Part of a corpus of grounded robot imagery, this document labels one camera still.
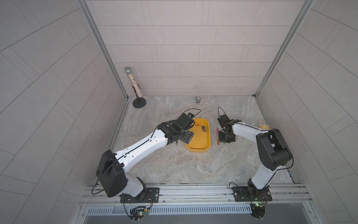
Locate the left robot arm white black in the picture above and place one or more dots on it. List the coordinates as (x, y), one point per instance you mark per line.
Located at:
(113, 166)

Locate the left circuit board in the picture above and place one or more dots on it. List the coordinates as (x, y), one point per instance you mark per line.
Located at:
(138, 213)

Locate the microphone on black stand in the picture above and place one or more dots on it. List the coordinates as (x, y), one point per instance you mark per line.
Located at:
(139, 102)

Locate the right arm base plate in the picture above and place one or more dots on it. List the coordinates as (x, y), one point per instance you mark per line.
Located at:
(246, 193)

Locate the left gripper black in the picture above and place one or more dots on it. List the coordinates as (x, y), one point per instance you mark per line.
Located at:
(186, 136)

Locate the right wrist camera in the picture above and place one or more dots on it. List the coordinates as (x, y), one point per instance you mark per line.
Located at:
(223, 120)

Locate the right circuit board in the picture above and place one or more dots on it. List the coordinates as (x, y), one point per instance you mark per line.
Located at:
(257, 210)

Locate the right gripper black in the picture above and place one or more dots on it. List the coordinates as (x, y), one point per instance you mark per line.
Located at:
(222, 136)

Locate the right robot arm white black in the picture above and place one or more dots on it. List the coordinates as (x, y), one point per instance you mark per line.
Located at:
(273, 151)

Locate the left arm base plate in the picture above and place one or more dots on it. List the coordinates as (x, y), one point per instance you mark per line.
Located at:
(148, 195)

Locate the yellow plastic storage tray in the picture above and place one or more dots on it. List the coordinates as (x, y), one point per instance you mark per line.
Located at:
(200, 142)

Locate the circuit board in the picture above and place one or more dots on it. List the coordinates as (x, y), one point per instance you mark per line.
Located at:
(138, 213)
(257, 210)

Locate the yellow red card pack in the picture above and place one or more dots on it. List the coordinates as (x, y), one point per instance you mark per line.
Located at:
(264, 127)

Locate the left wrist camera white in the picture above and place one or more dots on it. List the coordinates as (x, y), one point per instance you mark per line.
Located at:
(186, 121)

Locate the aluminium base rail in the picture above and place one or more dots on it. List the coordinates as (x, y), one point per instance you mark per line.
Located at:
(217, 193)

